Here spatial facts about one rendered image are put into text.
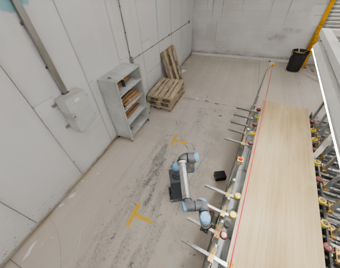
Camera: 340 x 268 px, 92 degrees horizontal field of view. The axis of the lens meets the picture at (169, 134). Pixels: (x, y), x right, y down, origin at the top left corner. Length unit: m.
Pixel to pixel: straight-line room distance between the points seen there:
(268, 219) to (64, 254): 2.84
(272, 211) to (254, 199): 0.21
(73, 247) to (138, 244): 1.00
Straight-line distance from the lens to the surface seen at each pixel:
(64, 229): 3.53
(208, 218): 1.57
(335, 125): 1.09
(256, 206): 2.33
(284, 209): 2.45
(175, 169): 2.44
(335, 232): 2.62
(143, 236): 3.02
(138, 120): 4.52
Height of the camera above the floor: 2.89
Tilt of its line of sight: 44 degrees down
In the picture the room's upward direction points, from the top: 4 degrees counter-clockwise
